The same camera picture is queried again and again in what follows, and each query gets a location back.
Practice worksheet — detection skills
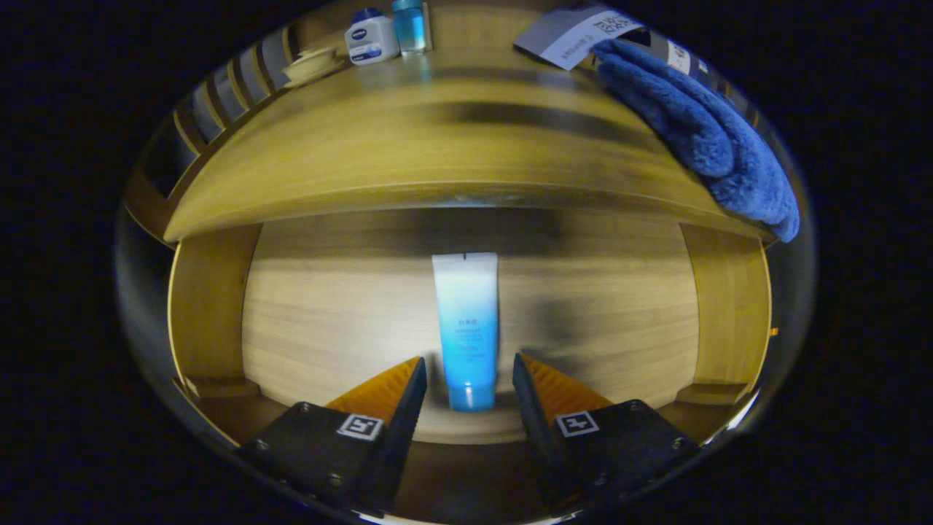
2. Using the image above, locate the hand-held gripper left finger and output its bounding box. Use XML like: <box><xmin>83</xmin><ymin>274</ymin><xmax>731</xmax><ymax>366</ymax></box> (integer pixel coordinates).
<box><xmin>235</xmin><ymin>356</ymin><xmax>428</xmax><ymax>515</ymax></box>

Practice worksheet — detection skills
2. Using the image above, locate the white lotion bottle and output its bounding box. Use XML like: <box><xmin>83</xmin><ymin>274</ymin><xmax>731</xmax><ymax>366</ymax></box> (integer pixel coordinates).
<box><xmin>344</xmin><ymin>7</ymin><xmax>400</xmax><ymax>66</ymax></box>

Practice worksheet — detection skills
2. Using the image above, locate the wooden drawer with black knob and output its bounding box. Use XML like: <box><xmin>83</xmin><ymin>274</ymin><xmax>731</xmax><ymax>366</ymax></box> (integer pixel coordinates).
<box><xmin>166</xmin><ymin>206</ymin><xmax>775</xmax><ymax>522</ymax></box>

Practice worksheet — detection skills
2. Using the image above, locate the beige lidded teacup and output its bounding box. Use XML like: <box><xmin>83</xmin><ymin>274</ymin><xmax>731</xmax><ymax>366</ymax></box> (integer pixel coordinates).
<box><xmin>281</xmin><ymin>47</ymin><xmax>349</xmax><ymax>90</ymax></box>

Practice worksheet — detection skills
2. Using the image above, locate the blue and white tube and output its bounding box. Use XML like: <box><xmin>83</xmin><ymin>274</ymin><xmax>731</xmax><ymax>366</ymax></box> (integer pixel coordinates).
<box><xmin>432</xmin><ymin>252</ymin><xmax>500</xmax><ymax>412</ymax></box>

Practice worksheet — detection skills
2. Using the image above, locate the blue pump bottle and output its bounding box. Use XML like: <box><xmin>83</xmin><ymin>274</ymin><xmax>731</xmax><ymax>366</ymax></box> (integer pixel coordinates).
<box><xmin>391</xmin><ymin>0</ymin><xmax>434</xmax><ymax>57</ymax></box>

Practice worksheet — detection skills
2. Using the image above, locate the wooden countertop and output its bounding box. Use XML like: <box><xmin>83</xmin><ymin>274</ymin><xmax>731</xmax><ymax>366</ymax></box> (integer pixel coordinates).
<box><xmin>164</xmin><ymin>40</ymin><xmax>773</xmax><ymax>243</ymax></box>

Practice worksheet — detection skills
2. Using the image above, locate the dark blue book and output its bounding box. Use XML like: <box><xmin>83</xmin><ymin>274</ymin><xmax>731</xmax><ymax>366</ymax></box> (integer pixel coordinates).
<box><xmin>689</xmin><ymin>55</ymin><xmax>733</xmax><ymax>99</ymax></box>

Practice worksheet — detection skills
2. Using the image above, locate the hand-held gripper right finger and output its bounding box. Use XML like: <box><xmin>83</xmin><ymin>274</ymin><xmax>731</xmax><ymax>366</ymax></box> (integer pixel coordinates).
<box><xmin>512</xmin><ymin>353</ymin><xmax>700</xmax><ymax>511</ymax></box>

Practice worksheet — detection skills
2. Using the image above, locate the white book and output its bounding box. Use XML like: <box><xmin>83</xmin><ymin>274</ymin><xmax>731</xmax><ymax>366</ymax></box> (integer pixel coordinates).
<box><xmin>645</xmin><ymin>31</ymin><xmax>692</xmax><ymax>75</ymax></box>

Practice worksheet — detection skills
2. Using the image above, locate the blue towel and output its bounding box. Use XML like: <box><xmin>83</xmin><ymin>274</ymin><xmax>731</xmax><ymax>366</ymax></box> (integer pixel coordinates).
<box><xmin>590</xmin><ymin>39</ymin><xmax>800</xmax><ymax>244</ymax></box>

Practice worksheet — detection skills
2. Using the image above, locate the grey book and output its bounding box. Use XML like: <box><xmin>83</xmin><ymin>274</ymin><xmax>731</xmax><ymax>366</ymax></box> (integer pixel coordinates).
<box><xmin>513</xmin><ymin>6</ymin><xmax>646</xmax><ymax>71</ymax></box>

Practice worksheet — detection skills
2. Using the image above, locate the black backdrop cloth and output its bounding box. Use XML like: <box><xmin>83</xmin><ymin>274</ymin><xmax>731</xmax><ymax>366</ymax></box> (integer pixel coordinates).
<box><xmin>157</xmin><ymin>26</ymin><xmax>292</xmax><ymax>176</ymax></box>

